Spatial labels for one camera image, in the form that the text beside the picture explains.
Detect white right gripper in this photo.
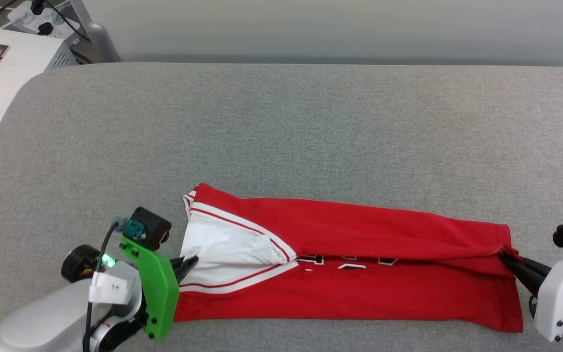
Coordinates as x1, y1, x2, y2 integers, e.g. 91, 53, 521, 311
498, 251, 563, 343

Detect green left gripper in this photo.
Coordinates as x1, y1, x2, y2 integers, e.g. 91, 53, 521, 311
119, 235, 199, 341

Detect red jersey with white sleeves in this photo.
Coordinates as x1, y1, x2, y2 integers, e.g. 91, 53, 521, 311
174, 182, 524, 333

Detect white paper tag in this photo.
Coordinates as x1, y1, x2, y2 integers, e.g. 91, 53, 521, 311
88, 271, 134, 305

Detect black round motor cylinder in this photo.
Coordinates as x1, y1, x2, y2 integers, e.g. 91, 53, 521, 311
61, 244, 100, 284

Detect white box appliance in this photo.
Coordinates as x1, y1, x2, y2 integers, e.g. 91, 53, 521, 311
0, 24, 80, 170

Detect white power strip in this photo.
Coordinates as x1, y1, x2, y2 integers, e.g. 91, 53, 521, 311
7, 0, 86, 41

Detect teal cable connector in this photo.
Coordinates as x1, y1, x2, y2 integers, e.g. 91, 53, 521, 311
117, 218, 146, 241

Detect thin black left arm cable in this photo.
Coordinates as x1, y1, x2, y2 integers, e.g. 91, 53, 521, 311
82, 221, 122, 352

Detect grey metal post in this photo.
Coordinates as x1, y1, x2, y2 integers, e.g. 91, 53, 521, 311
69, 0, 122, 64

